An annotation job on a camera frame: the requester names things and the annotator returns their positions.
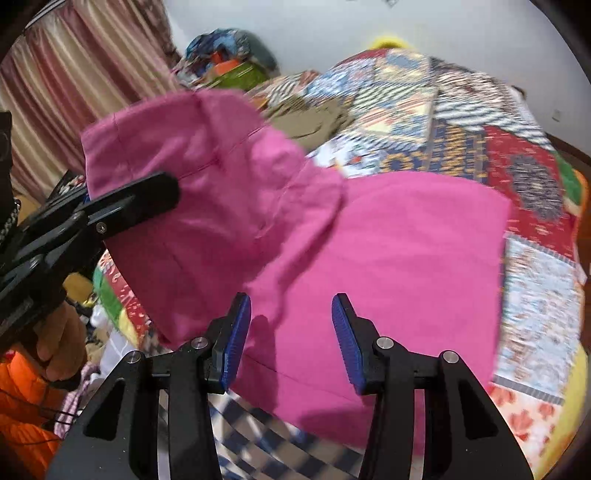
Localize striped brown curtain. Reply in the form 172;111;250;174
1;1;179;201

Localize pink pants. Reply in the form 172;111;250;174
81;91;511;447

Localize olive green folded garment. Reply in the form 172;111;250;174
263;96;353;153

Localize person's left hand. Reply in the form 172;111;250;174
34;302;87;382

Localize green storage basket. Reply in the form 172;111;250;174
207;62;270;92

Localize colourful patchwork bedspread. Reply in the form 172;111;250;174
91;45;590;480

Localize orange sleeve left forearm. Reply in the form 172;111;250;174
0;352;66;479

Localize pile of blue clothes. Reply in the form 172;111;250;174
184;28;277;76

